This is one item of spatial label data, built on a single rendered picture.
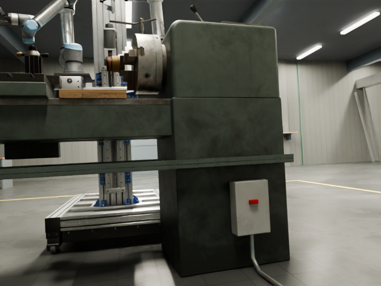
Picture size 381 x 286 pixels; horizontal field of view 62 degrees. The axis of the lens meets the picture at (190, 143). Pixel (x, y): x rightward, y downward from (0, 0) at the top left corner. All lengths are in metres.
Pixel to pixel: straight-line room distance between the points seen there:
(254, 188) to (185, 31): 0.84
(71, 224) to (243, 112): 1.28
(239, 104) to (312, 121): 10.47
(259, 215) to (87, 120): 0.94
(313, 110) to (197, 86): 10.67
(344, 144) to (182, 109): 11.41
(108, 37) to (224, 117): 1.24
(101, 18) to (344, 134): 11.03
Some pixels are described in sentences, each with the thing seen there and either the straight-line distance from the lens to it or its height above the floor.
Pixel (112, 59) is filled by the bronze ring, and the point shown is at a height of 1.09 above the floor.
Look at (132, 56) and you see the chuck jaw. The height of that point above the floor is 1.08.
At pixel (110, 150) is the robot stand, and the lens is 2.39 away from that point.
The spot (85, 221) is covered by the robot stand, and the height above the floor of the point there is 0.19.
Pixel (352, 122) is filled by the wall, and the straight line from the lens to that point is 13.01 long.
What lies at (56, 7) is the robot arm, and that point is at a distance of 2.52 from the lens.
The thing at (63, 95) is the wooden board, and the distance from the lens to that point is 1.57.
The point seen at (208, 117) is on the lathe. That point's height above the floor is 0.76.
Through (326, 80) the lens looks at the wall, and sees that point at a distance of 12.66.
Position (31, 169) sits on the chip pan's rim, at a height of 0.55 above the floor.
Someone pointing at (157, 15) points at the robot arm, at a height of 1.56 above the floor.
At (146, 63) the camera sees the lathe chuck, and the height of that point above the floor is 1.04.
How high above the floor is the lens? 0.59
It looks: 2 degrees up
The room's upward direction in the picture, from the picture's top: 3 degrees counter-clockwise
